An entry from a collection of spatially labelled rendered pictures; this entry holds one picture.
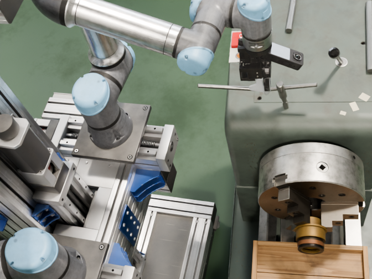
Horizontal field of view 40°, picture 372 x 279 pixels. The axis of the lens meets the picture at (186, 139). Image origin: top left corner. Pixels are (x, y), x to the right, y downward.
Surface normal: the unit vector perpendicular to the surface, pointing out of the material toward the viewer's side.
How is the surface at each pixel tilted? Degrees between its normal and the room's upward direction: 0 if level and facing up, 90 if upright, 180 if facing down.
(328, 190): 90
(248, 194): 90
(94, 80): 8
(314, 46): 0
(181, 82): 0
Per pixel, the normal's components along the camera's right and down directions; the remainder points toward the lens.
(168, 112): -0.18, -0.51
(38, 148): 0.96, 0.10
